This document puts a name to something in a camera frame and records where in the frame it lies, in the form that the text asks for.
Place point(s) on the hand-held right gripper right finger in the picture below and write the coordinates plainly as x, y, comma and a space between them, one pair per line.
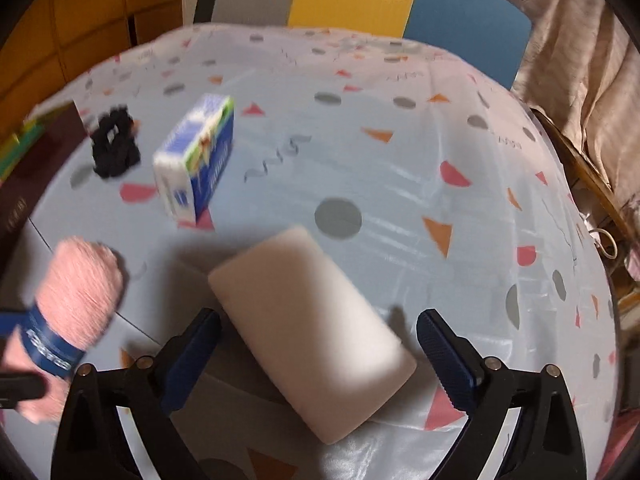
445, 360

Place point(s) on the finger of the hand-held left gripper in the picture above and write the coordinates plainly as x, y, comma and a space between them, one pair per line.
47, 345
22, 388

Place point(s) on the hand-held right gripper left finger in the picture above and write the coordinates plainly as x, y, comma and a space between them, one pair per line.
192, 360

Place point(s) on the pink fluffy cloth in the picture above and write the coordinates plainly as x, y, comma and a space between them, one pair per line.
80, 280

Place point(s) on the white rectangular sponge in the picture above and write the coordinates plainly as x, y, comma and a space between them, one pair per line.
310, 330

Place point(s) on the gold tin box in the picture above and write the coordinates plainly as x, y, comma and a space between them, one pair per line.
40, 175

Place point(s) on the printed plastic tablecloth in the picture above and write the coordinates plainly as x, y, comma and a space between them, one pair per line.
400, 175

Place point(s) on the blue and white tissue pack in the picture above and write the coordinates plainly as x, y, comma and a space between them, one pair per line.
197, 160

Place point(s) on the green and yellow sponge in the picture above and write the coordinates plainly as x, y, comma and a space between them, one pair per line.
17, 145

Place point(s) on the black scrunchie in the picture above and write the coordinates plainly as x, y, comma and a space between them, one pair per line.
115, 145

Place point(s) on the wooden wardrobe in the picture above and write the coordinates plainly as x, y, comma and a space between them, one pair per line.
90, 15

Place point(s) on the patterned beige curtain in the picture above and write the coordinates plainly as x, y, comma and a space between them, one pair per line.
575, 50

